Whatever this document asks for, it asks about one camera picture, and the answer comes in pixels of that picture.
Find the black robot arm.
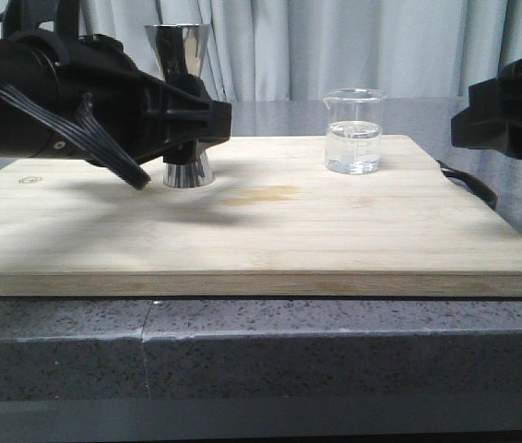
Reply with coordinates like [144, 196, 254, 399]
[0, 1, 231, 164]

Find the grey curtain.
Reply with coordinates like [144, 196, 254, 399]
[0, 0, 522, 102]

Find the black board handle strap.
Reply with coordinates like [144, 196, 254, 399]
[435, 159, 499, 209]

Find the wooden cutting board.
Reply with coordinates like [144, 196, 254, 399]
[0, 136, 522, 297]

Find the steel double jigger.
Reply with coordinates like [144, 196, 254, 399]
[144, 23, 215, 189]

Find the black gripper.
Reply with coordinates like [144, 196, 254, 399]
[55, 1, 231, 166]
[451, 59, 522, 160]

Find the clear glass beaker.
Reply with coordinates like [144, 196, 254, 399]
[323, 88, 386, 175]

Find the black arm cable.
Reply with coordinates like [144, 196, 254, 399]
[0, 64, 152, 192]

